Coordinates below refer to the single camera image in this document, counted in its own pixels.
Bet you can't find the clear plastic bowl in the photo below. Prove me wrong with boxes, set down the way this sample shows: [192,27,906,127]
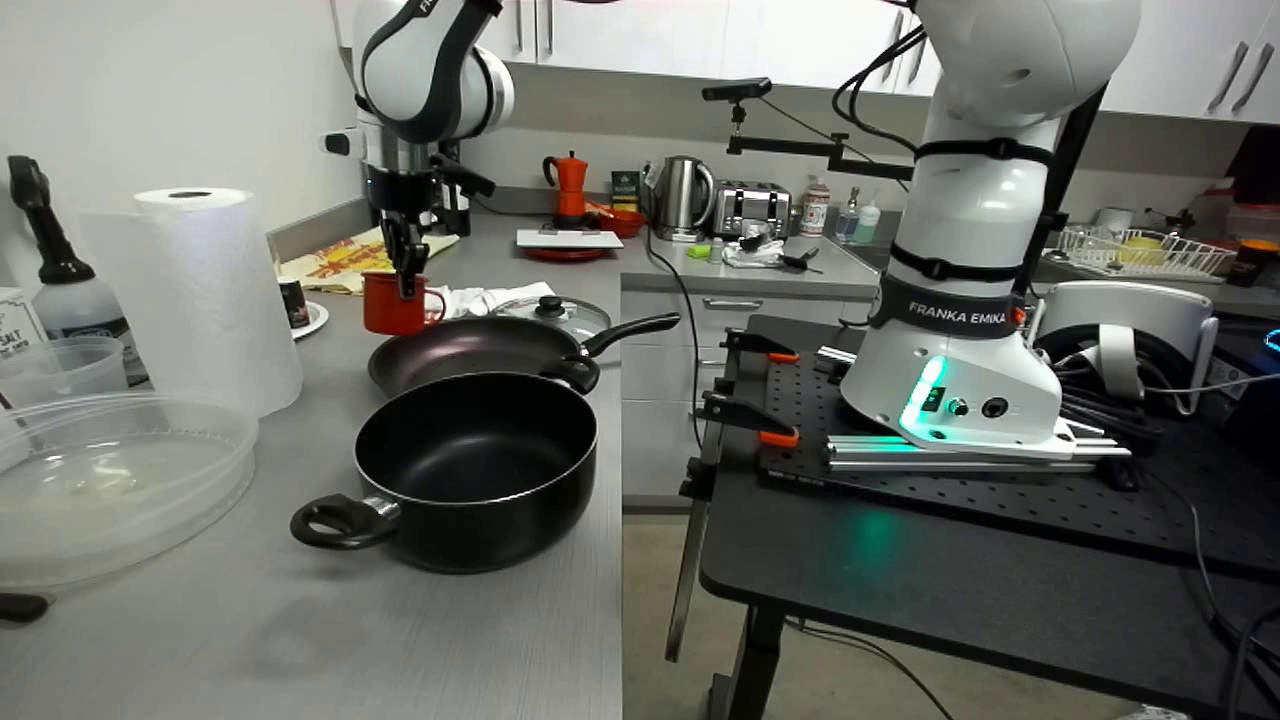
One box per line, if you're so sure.
[0,392,261,591]

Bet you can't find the dark spice jar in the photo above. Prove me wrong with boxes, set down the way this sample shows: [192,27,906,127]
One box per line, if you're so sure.
[275,275,313,336]

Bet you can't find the glass pan lid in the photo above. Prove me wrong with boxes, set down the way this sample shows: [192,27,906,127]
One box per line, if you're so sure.
[512,292,617,343]

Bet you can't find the small white plate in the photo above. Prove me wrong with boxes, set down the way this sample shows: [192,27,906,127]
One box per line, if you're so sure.
[275,296,330,343]

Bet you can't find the green tinted bottle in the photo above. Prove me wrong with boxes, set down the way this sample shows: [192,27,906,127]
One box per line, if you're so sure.
[837,185,884,252]

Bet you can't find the spray bottle with black trigger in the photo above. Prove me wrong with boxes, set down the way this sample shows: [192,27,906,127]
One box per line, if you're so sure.
[5,151,133,343]

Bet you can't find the white plastic bottle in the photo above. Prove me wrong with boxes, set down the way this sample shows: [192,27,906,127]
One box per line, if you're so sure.
[795,175,837,241]

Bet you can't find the white dish rack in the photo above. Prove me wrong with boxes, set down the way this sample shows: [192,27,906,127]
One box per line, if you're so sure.
[1053,197,1243,283]

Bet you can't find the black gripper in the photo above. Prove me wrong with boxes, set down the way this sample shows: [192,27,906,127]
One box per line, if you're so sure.
[365,158,447,304]

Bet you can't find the white wall cabinets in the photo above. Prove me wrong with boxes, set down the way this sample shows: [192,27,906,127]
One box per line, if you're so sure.
[330,0,1280,133]

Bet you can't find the silver aluminium rails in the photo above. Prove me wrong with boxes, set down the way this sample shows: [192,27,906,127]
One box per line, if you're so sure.
[822,430,1135,482]

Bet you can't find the long black camera stand arm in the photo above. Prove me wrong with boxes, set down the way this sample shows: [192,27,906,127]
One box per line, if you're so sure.
[722,133,920,185]

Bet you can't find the black kettle power cable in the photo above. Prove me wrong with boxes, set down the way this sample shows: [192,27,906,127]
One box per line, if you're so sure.
[644,234,710,456]

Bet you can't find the yellow printed cloth bag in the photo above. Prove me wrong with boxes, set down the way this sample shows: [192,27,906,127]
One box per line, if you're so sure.
[275,228,462,296]

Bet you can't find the black cooking pot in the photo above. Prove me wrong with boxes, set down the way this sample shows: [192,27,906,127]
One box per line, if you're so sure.
[287,373,599,576]

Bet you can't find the white paper towel roll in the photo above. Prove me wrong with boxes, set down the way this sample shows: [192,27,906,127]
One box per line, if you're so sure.
[77,185,307,419]

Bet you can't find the short black camera stand bar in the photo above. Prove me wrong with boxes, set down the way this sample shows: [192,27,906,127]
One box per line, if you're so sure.
[699,78,777,127]

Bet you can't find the steel toaster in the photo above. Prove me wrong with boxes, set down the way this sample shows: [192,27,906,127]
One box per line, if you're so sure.
[710,182,799,241]

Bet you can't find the white tray on red plate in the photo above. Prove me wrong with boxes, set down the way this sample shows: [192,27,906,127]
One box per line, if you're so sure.
[512,224,628,264]

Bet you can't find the white VR headset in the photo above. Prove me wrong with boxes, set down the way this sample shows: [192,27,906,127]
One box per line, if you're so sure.
[1031,275,1224,410]

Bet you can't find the clear plastic tub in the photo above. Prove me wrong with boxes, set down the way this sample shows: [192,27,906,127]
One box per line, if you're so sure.
[0,331,133,414]

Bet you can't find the black perforated robot table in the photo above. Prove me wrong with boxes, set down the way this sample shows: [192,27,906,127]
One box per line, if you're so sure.
[697,313,1280,720]

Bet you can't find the dark nonstick frying pan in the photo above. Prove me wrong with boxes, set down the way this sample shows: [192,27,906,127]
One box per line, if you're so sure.
[365,309,685,401]

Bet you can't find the white red-striped dish towel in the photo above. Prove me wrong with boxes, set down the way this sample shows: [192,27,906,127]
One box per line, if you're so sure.
[430,275,558,324]

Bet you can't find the black orange-tipped clamp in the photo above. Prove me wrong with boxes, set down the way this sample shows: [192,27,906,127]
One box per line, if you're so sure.
[697,384,806,456]
[717,328,802,373]

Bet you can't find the red moka pot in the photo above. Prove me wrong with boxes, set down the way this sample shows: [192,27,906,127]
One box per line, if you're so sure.
[539,148,597,228]

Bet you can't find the steel electric kettle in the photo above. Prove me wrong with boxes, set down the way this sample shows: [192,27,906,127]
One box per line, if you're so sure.
[639,151,721,243]

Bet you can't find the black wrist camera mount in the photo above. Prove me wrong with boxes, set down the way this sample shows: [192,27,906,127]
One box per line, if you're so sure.
[428,162,498,208]

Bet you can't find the black coffee machine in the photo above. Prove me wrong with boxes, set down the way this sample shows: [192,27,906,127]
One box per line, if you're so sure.
[430,118,474,241]

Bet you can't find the red mug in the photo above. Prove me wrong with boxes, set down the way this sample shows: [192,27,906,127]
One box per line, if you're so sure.
[358,274,453,342]

